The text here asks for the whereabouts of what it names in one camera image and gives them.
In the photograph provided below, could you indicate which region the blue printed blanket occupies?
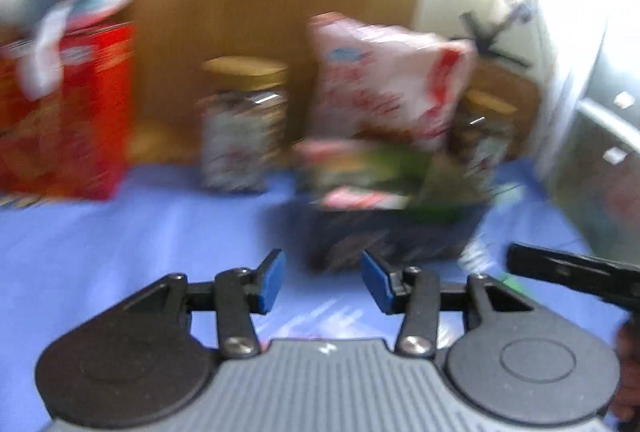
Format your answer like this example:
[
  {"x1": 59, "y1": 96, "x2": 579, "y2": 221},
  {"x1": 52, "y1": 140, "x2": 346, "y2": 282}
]
[{"x1": 0, "y1": 159, "x2": 621, "y2": 432}]

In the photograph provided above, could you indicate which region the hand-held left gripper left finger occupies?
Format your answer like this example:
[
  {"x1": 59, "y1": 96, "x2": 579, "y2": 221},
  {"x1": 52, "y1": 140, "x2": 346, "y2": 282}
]
[{"x1": 122, "y1": 249, "x2": 287, "y2": 360}]

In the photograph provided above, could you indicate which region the green snack packet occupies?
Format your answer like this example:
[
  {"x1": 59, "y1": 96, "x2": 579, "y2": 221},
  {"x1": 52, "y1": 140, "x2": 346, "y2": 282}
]
[{"x1": 296, "y1": 139, "x2": 488, "y2": 219}]

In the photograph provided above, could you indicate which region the dark cardboard box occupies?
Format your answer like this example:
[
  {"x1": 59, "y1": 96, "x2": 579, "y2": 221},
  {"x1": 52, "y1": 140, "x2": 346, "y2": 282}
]
[{"x1": 300, "y1": 197, "x2": 490, "y2": 273}]

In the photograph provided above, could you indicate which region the gold-lidded nut jar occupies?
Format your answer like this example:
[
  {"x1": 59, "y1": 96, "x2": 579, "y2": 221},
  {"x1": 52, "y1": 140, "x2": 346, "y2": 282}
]
[
  {"x1": 199, "y1": 56, "x2": 292, "y2": 193},
  {"x1": 450, "y1": 89, "x2": 520, "y2": 193}
]

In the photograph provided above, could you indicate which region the person's right hand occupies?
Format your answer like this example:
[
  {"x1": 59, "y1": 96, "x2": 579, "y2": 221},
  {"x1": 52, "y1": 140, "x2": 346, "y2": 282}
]
[{"x1": 611, "y1": 318, "x2": 640, "y2": 421}]

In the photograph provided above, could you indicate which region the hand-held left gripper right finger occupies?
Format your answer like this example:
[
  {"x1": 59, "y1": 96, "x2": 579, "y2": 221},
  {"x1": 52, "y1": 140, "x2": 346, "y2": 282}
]
[{"x1": 361, "y1": 250, "x2": 536, "y2": 359}]

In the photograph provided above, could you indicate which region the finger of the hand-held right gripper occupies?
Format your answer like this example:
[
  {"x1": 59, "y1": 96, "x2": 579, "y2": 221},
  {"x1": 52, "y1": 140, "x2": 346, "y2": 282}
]
[{"x1": 506, "y1": 243, "x2": 640, "y2": 309}]

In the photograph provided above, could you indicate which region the grey metal cabinet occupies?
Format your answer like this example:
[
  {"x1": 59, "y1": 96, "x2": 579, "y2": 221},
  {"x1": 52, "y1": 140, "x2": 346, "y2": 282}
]
[{"x1": 542, "y1": 46, "x2": 640, "y2": 265}]

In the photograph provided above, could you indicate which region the pink snack bag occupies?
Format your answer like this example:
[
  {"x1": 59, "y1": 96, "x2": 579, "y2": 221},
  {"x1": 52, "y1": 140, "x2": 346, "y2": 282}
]
[{"x1": 307, "y1": 12, "x2": 479, "y2": 153}]

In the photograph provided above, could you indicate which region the red gift bag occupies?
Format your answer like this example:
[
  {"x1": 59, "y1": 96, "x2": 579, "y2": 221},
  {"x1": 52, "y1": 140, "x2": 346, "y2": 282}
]
[{"x1": 0, "y1": 24, "x2": 137, "y2": 203}]

